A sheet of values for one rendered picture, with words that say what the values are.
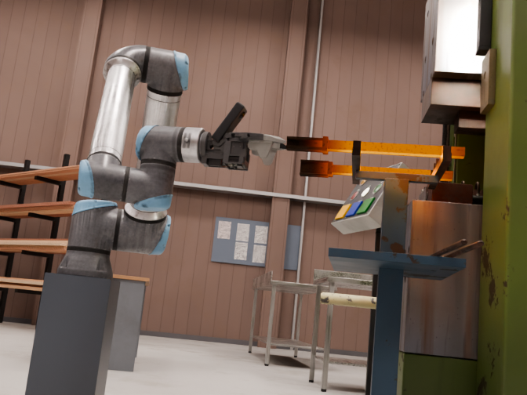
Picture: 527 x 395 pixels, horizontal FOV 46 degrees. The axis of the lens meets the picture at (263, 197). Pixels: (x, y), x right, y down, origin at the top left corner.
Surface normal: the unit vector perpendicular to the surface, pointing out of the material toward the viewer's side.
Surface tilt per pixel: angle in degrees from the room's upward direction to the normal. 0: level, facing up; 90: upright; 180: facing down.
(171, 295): 90
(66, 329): 90
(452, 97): 90
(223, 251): 90
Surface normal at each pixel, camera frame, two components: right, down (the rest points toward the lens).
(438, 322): -0.09, -0.19
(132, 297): 0.18, -0.17
